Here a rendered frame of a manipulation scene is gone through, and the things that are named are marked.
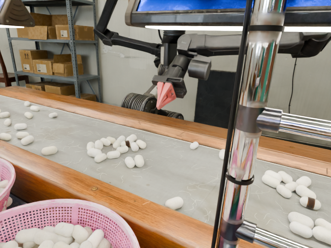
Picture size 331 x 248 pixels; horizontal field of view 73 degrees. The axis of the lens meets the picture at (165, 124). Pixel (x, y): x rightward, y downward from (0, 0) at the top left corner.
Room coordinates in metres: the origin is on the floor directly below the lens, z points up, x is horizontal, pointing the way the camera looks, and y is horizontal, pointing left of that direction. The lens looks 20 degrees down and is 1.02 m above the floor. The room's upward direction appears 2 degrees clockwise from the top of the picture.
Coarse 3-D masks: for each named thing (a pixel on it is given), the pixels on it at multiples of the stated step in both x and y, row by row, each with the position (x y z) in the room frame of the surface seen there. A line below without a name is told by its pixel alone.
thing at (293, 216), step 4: (292, 212) 0.30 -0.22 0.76; (296, 212) 0.30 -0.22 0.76; (288, 216) 0.30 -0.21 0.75; (292, 216) 0.30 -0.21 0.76; (296, 216) 0.29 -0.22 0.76; (300, 216) 0.29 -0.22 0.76; (304, 216) 0.29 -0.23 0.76; (292, 220) 0.29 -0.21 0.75; (296, 220) 0.29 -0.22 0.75; (300, 220) 0.29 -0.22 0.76; (304, 220) 0.29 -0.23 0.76; (308, 220) 0.28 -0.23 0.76; (312, 220) 0.29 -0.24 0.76; (304, 224) 0.28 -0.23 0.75; (308, 224) 0.28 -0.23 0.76; (312, 224) 0.28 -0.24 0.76
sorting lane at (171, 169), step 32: (0, 96) 1.04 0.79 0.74; (0, 128) 0.65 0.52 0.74; (32, 128) 0.66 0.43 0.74; (64, 128) 0.67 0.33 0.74; (96, 128) 0.68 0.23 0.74; (128, 128) 0.70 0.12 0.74; (64, 160) 0.47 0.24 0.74; (160, 160) 0.49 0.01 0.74; (192, 160) 0.50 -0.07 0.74; (256, 160) 0.51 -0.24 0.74; (160, 192) 0.37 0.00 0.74; (192, 192) 0.37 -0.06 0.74; (224, 192) 0.37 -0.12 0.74; (256, 192) 0.38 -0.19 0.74; (320, 192) 0.39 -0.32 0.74; (288, 224) 0.29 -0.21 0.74
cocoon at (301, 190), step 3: (297, 186) 0.38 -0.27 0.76; (300, 186) 0.37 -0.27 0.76; (303, 186) 0.37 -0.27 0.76; (297, 189) 0.37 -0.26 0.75; (300, 189) 0.37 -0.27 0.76; (303, 189) 0.37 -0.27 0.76; (306, 189) 0.36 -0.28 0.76; (309, 189) 0.37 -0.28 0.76; (297, 192) 0.37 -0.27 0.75; (300, 192) 0.37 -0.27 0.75; (303, 192) 0.36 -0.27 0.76; (306, 192) 0.36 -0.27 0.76; (309, 192) 0.36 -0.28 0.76; (312, 192) 0.36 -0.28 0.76; (300, 195) 0.37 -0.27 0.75; (303, 195) 0.36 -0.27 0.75; (306, 195) 0.35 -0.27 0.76; (309, 195) 0.35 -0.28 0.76; (312, 195) 0.35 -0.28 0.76; (315, 195) 0.35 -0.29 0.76; (315, 198) 0.35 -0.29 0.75
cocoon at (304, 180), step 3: (303, 177) 0.41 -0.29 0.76; (306, 177) 0.41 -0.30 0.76; (297, 180) 0.40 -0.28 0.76; (300, 180) 0.40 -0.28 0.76; (303, 180) 0.40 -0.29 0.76; (306, 180) 0.40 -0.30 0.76; (309, 180) 0.40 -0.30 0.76; (297, 183) 0.40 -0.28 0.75; (300, 183) 0.39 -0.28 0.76; (303, 183) 0.39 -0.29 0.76; (306, 183) 0.39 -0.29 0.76; (309, 183) 0.40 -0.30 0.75; (306, 186) 0.39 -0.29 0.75
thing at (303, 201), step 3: (300, 198) 0.35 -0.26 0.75; (303, 198) 0.34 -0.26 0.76; (306, 198) 0.34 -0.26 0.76; (300, 201) 0.34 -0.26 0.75; (303, 201) 0.34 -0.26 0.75; (306, 201) 0.34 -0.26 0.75; (315, 201) 0.33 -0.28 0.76; (318, 201) 0.33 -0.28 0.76; (303, 204) 0.34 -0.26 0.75; (306, 204) 0.34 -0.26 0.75; (315, 204) 0.33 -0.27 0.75; (318, 204) 0.33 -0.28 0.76; (315, 207) 0.33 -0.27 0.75; (318, 207) 0.33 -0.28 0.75
